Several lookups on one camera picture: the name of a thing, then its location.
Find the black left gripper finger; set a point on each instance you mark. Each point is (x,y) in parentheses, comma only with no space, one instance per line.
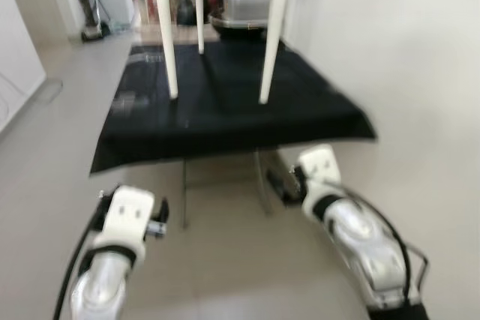
(163,207)

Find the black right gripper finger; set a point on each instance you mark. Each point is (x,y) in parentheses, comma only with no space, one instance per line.
(275,185)

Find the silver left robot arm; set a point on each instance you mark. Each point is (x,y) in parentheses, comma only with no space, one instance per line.
(101,286)

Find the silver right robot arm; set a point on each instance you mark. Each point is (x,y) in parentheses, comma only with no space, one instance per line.
(367,249)

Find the grey metal folding table leg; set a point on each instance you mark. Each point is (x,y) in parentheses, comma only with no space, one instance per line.
(262,181)
(184,192)

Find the black table cloth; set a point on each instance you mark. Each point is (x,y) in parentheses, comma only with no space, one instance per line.
(225,125)

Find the clear crumpled tape strip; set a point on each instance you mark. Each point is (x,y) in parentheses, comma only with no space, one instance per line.
(146,56)

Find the black wok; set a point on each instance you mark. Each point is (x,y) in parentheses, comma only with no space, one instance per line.
(236,26)

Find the beige cloth covered bench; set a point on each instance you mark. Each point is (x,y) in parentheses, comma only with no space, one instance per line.
(150,33)

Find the clear plastic lidded container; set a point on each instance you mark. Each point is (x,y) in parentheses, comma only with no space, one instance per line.
(244,5)

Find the grey vacuum cleaner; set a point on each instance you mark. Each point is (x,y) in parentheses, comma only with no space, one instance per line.
(94,29)

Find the black glossy bag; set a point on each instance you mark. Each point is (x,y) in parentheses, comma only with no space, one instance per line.
(185,11)

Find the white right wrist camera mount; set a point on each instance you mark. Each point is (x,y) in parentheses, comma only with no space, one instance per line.
(319,170)

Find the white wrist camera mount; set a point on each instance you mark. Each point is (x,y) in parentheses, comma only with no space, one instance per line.
(127,215)
(319,170)

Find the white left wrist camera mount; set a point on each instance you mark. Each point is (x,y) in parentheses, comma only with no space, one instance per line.
(127,215)

